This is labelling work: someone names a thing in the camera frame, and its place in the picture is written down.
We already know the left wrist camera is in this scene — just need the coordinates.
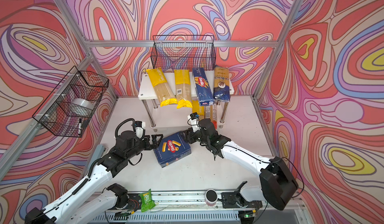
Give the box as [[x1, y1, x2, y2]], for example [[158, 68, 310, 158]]
[[134, 121, 146, 139]]

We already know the left black wire basket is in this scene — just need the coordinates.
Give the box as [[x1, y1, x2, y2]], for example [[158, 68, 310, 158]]
[[32, 67, 109, 138]]

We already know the silver tape roll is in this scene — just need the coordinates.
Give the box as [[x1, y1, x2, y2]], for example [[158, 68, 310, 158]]
[[70, 98, 94, 117]]

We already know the small round speaker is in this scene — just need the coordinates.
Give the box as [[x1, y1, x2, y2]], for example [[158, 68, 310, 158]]
[[205, 190, 218, 207]]

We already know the clear blue spaghetti bag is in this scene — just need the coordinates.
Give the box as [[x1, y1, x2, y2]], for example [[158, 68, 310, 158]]
[[214, 66, 231, 102]]

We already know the back black wire basket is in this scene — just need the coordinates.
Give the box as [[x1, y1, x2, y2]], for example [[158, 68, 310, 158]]
[[151, 34, 216, 72]]

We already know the red spaghetti bag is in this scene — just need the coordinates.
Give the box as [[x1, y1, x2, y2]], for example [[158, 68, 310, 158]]
[[205, 103, 217, 129]]

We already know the black marker pen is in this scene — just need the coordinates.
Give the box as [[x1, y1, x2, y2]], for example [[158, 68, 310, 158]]
[[78, 118, 82, 136]]

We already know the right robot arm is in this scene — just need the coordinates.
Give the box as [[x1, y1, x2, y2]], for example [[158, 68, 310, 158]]
[[184, 114, 299, 211]]

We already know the blue Barilla rigatoni box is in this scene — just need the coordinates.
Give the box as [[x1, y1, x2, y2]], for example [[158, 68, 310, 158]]
[[154, 131, 192, 168]]

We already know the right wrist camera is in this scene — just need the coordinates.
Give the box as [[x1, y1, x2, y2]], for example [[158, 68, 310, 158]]
[[187, 112, 200, 132]]

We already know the green snack packet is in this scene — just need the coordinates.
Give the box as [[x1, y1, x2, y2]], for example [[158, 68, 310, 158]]
[[139, 189, 156, 212]]

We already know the blue Barilla spaghetti box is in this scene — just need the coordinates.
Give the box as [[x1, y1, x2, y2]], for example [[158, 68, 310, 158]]
[[193, 68, 214, 106]]

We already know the black wire basket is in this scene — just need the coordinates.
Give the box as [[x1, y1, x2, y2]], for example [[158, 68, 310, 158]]
[[32, 67, 109, 138], [151, 34, 216, 72]]

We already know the yellow Pastatime spaghetti bag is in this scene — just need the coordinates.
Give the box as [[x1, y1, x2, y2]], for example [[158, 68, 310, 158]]
[[192, 100, 205, 120], [147, 68, 178, 107]]

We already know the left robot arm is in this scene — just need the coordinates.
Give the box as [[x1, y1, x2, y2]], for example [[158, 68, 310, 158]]
[[25, 131, 164, 224]]

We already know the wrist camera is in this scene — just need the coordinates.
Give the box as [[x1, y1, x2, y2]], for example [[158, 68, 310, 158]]
[[134, 121, 146, 139], [187, 112, 200, 132]]

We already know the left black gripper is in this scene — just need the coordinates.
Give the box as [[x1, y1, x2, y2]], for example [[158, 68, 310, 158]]
[[124, 134, 163, 161]]

